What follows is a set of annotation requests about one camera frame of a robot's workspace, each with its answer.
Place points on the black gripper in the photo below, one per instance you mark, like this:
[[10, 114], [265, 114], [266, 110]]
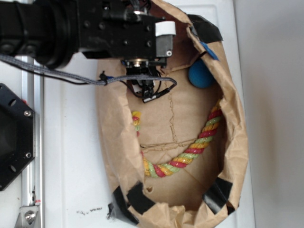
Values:
[[123, 30]]

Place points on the multicolour twisted rope toy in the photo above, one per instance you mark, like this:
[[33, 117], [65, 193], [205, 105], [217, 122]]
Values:
[[192, 152]]

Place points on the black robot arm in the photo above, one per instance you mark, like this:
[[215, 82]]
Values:
[[52, 31]]

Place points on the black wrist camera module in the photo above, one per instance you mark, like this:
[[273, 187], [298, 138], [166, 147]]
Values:
[[147, 89]]

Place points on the blue dimpled ball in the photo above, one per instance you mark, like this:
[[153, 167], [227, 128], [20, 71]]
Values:
[[200, 76]]

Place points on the brown paper bag tray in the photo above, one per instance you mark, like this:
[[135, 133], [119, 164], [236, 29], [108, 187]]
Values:
[[204, 193]]

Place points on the aluminium extrusion rail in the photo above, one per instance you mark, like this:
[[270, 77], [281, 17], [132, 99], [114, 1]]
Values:
[[32, 187]]

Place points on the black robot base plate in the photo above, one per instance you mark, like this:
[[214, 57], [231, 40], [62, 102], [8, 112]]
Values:
[[16, 136]]

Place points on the metal corner bracket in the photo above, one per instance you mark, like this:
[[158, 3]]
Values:
[[27, 217]]

